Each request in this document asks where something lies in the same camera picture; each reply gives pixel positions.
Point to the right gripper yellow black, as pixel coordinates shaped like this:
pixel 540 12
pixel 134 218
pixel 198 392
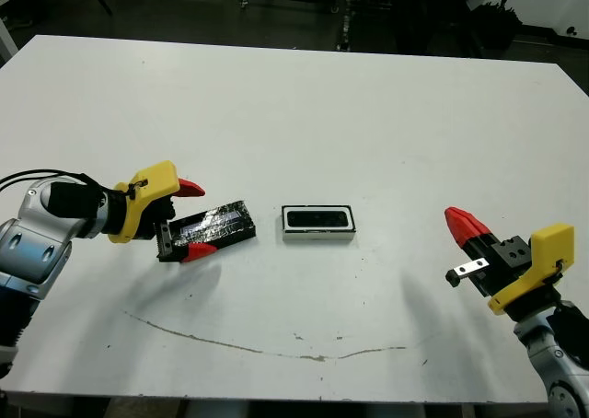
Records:
pixel 543 261

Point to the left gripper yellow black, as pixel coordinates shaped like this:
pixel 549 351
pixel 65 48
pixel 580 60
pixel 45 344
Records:
pixel 152 188

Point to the black scuffed box lid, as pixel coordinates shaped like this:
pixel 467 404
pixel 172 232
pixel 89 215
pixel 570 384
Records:
pixel 221 227

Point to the small black camera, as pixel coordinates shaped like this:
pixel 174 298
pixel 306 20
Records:
pixel 317 219

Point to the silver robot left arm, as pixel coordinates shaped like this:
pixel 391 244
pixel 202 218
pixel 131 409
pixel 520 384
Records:
pixel 32 247

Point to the white side table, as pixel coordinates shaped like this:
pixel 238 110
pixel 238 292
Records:
pixel 5 36

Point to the camera box base white inlay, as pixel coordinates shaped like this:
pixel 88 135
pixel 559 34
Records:
pixel 317 237

